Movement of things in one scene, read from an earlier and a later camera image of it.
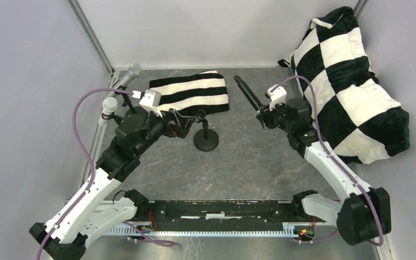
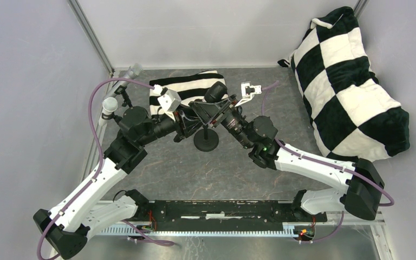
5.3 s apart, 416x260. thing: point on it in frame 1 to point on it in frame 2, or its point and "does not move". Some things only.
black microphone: [248, 93] to [215, 92]
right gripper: [263, 114] to [223, 112]
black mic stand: [206, 140] does not move
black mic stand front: [127, 99] does not move
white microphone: [110, 104] does not move
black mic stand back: [118, 119] does not move
